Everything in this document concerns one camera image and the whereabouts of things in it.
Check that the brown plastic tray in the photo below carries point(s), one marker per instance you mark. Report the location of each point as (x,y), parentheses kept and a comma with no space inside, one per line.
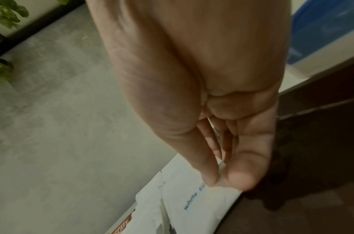
(309,160)

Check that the green plant wall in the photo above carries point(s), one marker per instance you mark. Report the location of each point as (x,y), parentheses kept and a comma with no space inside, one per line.
(9,13)

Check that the row of red Nescafe sachets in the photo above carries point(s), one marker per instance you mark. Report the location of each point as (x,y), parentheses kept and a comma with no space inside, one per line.
(122,225)

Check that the person's right hand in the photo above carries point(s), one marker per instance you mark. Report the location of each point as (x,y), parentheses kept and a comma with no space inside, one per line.
(194,68)

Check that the white sugar packet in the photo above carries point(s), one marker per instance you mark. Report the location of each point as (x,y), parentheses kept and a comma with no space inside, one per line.
(200,210)

